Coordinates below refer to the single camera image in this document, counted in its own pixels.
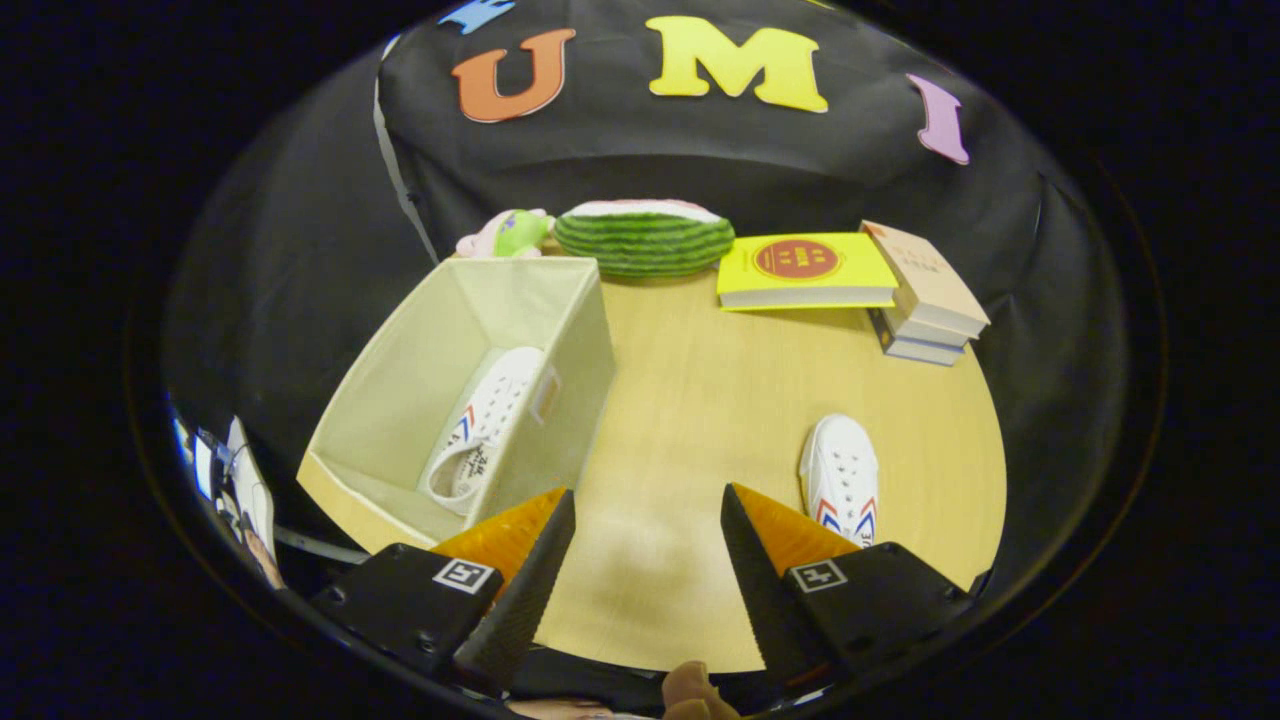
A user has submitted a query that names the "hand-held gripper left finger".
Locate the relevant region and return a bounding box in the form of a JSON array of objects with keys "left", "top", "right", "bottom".
[{"left": 312, "top": 488, "right": 578, "bottom": 698}]

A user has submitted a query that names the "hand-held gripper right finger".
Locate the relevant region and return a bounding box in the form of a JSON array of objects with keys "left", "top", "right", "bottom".
[{"left": 720, "top": 483, "right": 973, "bottom": 691}]

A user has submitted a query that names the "white canvas shoe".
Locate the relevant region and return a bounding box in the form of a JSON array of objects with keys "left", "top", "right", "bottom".
[
  {"left": 418, "top": 346, "right": 547, "bottom": 517},
  {"left": 798, "top": 414, "right": 881, "bottom": 549}
]

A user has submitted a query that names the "beige fabric storage box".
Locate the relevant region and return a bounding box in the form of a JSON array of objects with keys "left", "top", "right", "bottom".
[{"left": 297, "top": 257, "right": 618, "bottom": 553}]

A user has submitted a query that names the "dark grey book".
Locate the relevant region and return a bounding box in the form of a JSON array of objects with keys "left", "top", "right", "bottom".
[{"left": 868, "top": 308, "right": 966, "bottom": 367}]

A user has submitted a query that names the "white-edged thin book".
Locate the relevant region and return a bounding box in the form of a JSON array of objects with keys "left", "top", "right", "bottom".
[{"left": 885, "top": 308, "right": 971, "bottom": 350}]

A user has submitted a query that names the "yellow book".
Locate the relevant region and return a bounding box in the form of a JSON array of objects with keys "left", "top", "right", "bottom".
[{"left": 716, "top": 232, "right": 899, "bottom": 312}]

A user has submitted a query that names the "tan book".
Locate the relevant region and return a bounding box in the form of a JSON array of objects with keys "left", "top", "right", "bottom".
[{"left": 861, "top": 220, "right": 991, "bottom": 339}]

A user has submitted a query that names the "pink and green plush toy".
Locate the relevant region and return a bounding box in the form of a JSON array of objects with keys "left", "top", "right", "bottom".
[{"left": 456, "top": 208, "right": 556, "bottom": 261}]

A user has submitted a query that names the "watermelon slice plush toy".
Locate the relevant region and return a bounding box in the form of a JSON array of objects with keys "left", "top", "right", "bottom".
[{"left": 553, "top": 199, "right": 737, "bottom": 279}]

